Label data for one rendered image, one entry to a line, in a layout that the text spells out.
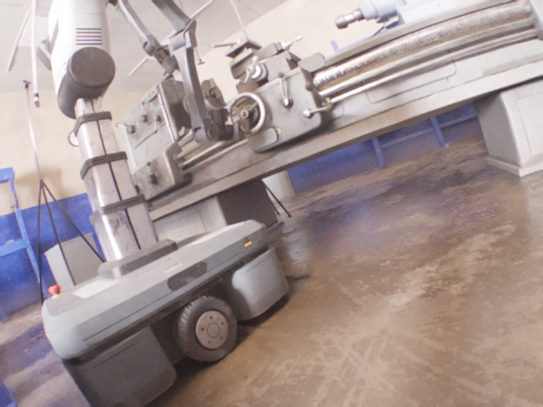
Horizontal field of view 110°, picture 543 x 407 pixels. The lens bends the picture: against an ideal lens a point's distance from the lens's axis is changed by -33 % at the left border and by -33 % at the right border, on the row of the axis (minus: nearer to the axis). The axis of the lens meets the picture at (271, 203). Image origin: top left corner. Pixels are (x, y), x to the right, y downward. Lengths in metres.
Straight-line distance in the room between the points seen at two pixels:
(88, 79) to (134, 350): 0.70
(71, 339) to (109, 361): 0.08
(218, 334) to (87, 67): 0.80
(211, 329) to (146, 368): 0.18
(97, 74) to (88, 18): 0.22
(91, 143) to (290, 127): 0.86
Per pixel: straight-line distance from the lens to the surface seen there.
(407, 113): 1.21
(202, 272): 0.64
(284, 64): 1.36
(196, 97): 1.06
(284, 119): 1.33
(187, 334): 0.63
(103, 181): 0.80
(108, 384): 0.58
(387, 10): 1.72
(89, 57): 0.93
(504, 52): 1.54
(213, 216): 1.76
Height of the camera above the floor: 0.34
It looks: 4 degrees down
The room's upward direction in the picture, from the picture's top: 20 degrees counter-clockwise
